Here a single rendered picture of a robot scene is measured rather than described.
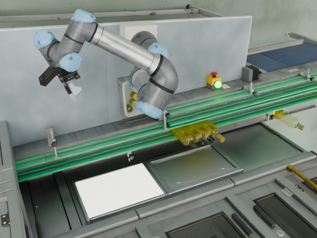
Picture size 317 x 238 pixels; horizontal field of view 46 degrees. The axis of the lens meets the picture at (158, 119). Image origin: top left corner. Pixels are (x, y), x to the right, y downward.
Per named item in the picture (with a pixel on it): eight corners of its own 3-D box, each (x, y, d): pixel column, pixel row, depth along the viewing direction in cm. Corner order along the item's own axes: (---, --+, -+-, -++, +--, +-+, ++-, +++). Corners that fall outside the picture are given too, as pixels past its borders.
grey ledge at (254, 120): (197, 131, 252) (205, 139, 242) (197, 120, 247) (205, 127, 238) (305, 101, 283) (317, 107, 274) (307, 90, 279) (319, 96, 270)
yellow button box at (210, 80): (206, 86, 243) (212, 89, 237) (206, 75, 239) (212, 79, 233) (215, 83, 245) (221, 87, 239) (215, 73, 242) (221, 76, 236)
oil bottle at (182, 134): (170, 131, 230) (186, 147, 212) (169, 123, 227) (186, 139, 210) (178, 129, 232) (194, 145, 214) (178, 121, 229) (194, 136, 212)
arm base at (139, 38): (132, 29, 195) (138, 34, 187) (158, 32, 202) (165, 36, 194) (128, 57, 201) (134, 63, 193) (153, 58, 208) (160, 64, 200)
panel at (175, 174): (72, 186, 205) (87, 225, 178) (71, 181, 204) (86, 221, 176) (212, 145, 236) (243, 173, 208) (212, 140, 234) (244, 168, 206)
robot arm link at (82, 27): (193, 70, 145) (78, 8, 125) (179, 94, 147) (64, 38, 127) (183, 62, 155) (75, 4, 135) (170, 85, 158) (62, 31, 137)
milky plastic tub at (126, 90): (120, 112, 225) (125, 118, 217) (117, 77, 214) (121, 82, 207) (147, 106, 230) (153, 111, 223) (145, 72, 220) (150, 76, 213)
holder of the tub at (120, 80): (121, 119, 227) (126, 124, 221) (117, 77, 215) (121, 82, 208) (147, 113, 233) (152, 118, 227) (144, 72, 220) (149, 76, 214)
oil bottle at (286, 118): (272, 116, 261) (298, 132, 240) (272, 109, 259) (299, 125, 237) (278, 114, 263) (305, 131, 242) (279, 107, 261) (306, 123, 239)
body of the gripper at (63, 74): (81, 79, 157) (71, 62, 146) (62, 87, 156) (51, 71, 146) (76, 66, 161) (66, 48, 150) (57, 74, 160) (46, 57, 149)
